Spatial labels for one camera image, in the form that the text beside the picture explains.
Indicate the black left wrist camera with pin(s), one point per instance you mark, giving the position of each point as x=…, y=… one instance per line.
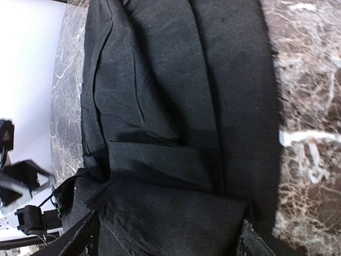
x=7, y=139

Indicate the black long sleeve shirt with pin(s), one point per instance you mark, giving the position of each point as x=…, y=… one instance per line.
x=180, y=127

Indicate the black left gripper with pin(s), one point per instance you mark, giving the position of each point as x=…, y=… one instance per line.
x=20, y=182

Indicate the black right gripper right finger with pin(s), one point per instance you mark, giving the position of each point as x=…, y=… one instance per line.
x=255, y=241

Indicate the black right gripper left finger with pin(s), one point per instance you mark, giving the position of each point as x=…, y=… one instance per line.
x=81, y=239

